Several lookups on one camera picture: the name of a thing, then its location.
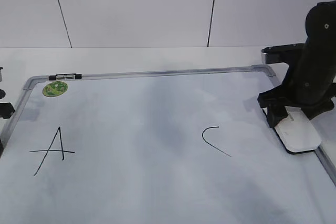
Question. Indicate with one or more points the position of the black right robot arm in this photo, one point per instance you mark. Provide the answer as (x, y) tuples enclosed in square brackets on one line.
[(319, 24)]

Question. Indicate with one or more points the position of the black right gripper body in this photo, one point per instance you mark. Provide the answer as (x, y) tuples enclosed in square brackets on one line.
[(309, 80)]

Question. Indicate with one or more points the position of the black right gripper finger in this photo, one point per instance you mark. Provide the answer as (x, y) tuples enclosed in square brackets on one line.
[(314, 111), (275, 114)]

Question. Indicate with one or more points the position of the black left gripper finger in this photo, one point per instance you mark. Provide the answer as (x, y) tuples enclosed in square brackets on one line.
[(6, 110)]

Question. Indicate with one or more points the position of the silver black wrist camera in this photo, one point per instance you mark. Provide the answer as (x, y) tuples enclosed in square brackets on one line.
[(282, 54)]

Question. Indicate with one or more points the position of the white board with grey frame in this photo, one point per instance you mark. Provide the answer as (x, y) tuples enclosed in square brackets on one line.
[(160, 147)]

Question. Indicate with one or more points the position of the white whiteboard eraser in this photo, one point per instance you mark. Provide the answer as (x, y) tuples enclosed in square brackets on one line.
[(296, 132)]

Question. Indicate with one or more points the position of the round green magnet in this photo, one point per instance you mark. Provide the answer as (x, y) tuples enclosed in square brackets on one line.
[(55, 89)]

